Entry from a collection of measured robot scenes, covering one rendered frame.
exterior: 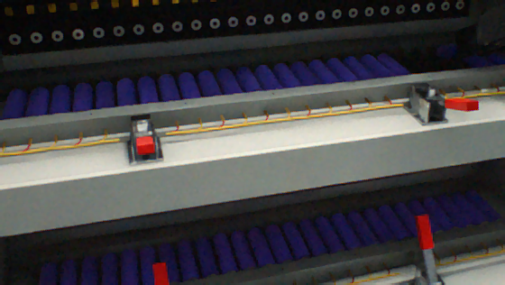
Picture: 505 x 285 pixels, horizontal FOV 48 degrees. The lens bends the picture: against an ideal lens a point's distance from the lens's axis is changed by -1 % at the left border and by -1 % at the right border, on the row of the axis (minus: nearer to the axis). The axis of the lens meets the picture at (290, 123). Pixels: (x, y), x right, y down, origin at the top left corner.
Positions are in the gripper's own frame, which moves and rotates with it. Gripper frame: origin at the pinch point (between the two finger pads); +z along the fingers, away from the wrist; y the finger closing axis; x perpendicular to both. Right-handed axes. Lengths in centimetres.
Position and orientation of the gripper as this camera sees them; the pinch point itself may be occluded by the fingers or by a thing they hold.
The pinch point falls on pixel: (488, 37)
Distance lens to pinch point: 63.6
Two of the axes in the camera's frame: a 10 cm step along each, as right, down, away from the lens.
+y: -9.5, 1.2, -2.8
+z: -2.7, 0.7, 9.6
